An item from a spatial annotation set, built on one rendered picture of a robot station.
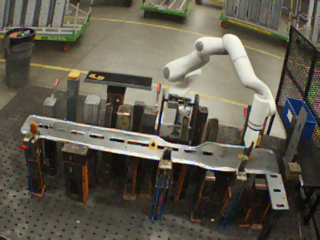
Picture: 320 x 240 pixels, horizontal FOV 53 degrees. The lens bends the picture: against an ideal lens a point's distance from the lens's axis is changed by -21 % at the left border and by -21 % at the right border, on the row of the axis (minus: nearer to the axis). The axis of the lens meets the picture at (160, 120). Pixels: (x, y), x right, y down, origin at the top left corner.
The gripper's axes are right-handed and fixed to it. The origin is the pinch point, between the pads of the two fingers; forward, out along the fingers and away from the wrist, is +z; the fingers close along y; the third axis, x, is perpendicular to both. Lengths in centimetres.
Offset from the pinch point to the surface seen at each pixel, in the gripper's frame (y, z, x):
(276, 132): -213, 105, 102
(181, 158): 7.5, 3.2, -33.3
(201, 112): -18.1, -8.3, -25.0
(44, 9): -406, 41, -257
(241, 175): 21.7, -1.3, -5.6
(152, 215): 22, 30, -42
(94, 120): -12, 2, -77
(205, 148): -4.2, 3.2, -21.4
